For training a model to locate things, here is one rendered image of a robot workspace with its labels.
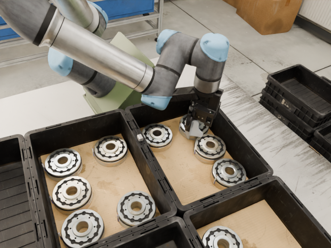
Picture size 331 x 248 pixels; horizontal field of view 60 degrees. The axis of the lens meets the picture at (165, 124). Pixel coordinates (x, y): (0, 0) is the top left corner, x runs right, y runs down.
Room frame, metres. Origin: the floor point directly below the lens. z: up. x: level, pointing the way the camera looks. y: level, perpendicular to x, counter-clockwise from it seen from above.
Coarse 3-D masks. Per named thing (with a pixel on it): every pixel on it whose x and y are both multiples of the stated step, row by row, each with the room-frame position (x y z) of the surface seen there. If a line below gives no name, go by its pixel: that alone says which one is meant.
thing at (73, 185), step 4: (68, 184) 0.42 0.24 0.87; (72, 184) 0.42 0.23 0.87; (76, 184) 0.42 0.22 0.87; (64, 188) 0.41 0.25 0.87; (76, 188) 0.41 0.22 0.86; (80, 188) 0.41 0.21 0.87; (64, 192) 0.39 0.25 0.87; (76, 192) 0.40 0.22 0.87; (80, 192) 0.40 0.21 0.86; (64, 196) 0.38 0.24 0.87; (68, 196) 0.38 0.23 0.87; (72, 196) 0.39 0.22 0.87; (76, 196) 0.39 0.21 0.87
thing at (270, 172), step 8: (136, 104) 0.70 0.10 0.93; (144, 104) 0.71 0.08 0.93; (128, 112) 0.66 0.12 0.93; (136, 128) 0.60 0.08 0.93; (232, 128) 0.64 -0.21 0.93; (240, 136) 0.61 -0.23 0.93; (144, 144) 0.54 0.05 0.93; (248, 144) 0.58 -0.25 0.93; (152, 152) 0.51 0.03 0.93; (256, 152) 0.55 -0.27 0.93; (152, 160) 0.48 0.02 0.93; (264, 160) 0.53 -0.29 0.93; (160, 168) 0.46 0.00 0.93; (160, 176) 0.44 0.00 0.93; (256, 176) 0.47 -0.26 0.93; (264, 176) 0.47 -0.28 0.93; (168, 184) 0.42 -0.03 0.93; (240, 184) 0.44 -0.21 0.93; (248, 184) 0.44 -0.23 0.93; (216, 192) 0.40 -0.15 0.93; (224, 192) 0.41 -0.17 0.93; (176, 200) 0.37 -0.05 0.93; (200, 200) 0.38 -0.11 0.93; (208, 200) 0.38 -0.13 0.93; (184, 208) 0.35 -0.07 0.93; (192, 208) 0.35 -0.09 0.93
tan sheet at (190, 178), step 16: (176, 128) 0.71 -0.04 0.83; (176, 144) 0.64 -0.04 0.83; (192, 144) 0.65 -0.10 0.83; (160, 160) 0.56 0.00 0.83; (176, 160) 0.57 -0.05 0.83; (192, 160) 0.58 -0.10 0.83; (176, 176) 0.51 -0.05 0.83; (192, 176) 0.52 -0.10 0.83; (208, 176) 0.52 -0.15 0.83; (176, 192) 0.45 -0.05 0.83; (192, 192) 0.46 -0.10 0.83; (208, 192) 0.47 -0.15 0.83
